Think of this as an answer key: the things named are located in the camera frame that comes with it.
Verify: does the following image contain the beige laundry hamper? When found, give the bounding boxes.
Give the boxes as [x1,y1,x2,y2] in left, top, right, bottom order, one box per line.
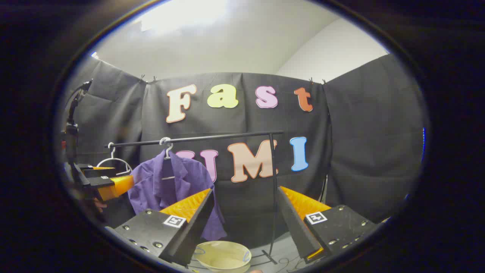
[192,241,252,273]

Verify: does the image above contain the white plastic hanger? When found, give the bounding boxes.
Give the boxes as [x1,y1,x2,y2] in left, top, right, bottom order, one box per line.
[96,142,133,177]
[159,136,177,180]

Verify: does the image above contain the black backdrop cloth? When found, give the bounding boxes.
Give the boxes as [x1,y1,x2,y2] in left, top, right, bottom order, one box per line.
[61,55,427,251]

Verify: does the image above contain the black clothes rack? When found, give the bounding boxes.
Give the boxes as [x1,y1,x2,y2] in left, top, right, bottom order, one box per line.
[104,130,285,266]

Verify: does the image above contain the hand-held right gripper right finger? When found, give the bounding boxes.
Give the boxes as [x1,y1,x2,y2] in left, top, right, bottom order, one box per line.
[277,186,378,265]

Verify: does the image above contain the purple ribbed knit top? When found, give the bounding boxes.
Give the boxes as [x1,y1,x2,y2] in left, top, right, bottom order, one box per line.
[128,149,228,241]

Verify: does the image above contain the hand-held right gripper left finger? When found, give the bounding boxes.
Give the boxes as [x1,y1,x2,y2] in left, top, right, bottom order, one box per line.
[114,188,216,267]

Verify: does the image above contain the black tripod stand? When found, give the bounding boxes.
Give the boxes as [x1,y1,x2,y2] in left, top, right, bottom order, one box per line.
[62,80,93,165]

